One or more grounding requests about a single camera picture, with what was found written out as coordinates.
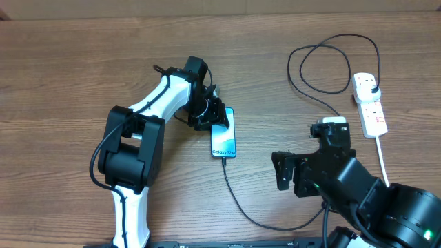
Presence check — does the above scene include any smartphone with lit screen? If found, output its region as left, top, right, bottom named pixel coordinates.
left=211, top=107, right=236, bottom=158

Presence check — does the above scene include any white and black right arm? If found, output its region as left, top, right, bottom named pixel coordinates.
left=271, top=122, right=440, bottom=247

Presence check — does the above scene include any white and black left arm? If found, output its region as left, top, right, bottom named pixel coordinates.
left=89, top=56, right=232, bottom=247

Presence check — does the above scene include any white charger adapter plug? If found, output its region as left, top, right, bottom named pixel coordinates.
left=353, top=85, right=381, bottom=104

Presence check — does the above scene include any white power strip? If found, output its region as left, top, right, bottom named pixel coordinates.
left=351, top=72, right=389, bottom=139

